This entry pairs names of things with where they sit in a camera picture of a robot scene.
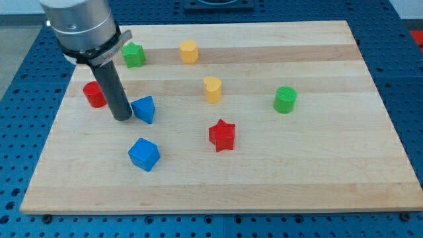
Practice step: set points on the green star block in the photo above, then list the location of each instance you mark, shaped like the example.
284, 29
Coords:
133, 55

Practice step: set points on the green cylinder block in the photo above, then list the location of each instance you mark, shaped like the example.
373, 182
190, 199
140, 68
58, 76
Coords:
285, 98

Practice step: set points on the blue triangle block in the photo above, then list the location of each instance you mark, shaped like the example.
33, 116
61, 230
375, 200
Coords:
144, 109

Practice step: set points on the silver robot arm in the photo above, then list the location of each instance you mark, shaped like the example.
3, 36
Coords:
88, 34

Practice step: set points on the blue cube block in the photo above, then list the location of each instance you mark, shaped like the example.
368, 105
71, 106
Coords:
144, 154

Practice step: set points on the yellow heart block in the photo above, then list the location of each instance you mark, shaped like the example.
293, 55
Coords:
212, 89

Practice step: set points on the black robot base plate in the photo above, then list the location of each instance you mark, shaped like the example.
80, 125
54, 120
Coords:
218, 5

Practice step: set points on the yellow hexagon block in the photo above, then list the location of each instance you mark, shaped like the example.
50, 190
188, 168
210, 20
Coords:
188, 51

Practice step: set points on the light wooden board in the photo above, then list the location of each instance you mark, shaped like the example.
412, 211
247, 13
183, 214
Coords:
275, 117

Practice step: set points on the red cylinder block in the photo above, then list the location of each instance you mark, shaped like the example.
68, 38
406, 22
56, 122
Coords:
94, 95

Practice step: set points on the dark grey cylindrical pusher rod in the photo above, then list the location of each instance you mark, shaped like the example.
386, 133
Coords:
113, 91

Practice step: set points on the red star block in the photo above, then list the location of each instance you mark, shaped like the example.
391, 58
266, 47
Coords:
222, 135

